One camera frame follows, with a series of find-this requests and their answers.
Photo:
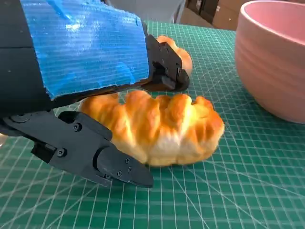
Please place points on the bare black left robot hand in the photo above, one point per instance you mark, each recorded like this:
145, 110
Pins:
83, 47

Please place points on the pale round toy bread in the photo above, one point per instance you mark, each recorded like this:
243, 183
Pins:
184, 58

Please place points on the orange ridged toy bread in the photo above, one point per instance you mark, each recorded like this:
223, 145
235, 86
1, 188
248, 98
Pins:
166, 128

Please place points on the pink bowl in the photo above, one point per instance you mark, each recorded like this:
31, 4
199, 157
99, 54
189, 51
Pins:
271, 66

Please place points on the grey cabinet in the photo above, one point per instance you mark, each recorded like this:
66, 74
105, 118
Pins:
155, 9

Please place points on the open cardboard box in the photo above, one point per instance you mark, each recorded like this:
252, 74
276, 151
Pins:
221, 16

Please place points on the green cutting mat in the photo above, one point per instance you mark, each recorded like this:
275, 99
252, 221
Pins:
214, 190

